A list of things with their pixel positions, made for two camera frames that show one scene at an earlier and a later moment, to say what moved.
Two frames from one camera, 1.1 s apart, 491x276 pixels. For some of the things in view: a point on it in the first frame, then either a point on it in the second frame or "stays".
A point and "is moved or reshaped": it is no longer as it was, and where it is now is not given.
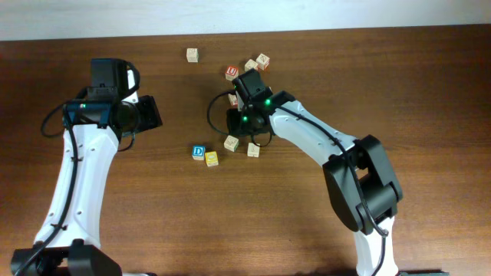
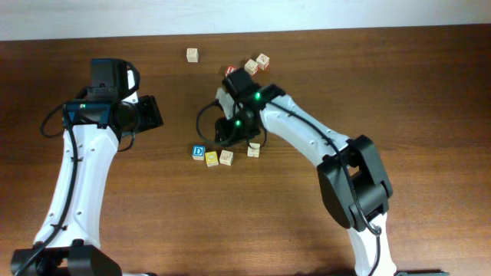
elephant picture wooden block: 231,143 is moved or reshaped
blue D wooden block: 199,152 stays
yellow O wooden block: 211,159 stays
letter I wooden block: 253,150 stays
